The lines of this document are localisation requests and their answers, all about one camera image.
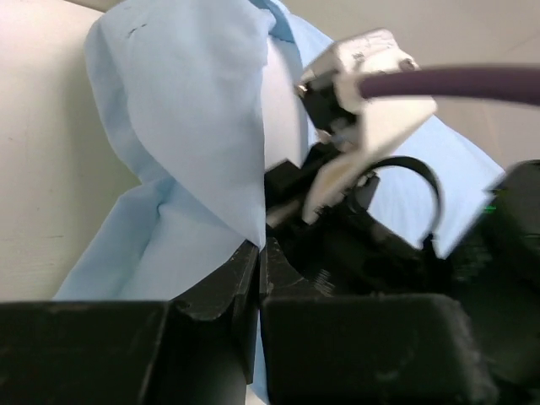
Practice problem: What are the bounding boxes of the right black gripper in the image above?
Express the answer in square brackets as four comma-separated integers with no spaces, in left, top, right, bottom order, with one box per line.
[264,144,539,380]

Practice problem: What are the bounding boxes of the white pillow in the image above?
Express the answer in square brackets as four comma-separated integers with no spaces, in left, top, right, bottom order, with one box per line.
[261,36,310,170]

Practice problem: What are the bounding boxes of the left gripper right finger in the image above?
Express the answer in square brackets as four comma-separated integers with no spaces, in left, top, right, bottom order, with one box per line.
[260,239,499,404]

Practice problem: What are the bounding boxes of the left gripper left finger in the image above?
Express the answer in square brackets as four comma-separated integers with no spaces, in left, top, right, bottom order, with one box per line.
[1,242,258,404]

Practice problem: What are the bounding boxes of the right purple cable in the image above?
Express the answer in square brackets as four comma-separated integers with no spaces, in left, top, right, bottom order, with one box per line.
[358,62,540,106]

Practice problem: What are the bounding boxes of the light blue pillowcase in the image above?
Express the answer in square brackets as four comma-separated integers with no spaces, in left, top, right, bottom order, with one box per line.
[52,0,507,400]

